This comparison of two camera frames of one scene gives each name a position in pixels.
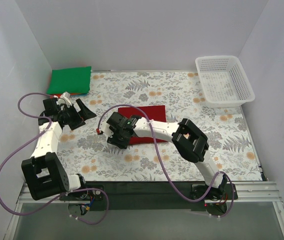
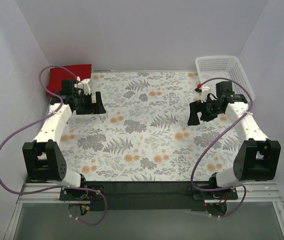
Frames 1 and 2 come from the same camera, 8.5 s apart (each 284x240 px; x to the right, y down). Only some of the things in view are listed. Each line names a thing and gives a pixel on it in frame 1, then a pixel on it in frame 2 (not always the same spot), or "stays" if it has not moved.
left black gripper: [76, 117] → [93, 104]
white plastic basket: [223, 82] stays
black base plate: [151, 196] stays
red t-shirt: [156, 113] → [57, 74]
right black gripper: [117, 141] → [202, 114]
